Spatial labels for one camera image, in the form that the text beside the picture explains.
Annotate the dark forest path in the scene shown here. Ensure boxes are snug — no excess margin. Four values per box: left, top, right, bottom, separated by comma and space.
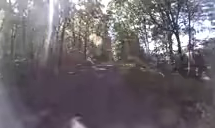
0, 61, 215, 128

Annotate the wood of trees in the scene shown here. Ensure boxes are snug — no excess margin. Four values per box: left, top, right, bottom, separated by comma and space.
0, 0, 215, 81

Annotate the robot's own part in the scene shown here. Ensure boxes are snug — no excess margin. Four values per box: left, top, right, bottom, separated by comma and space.
68, 113, 87, 128

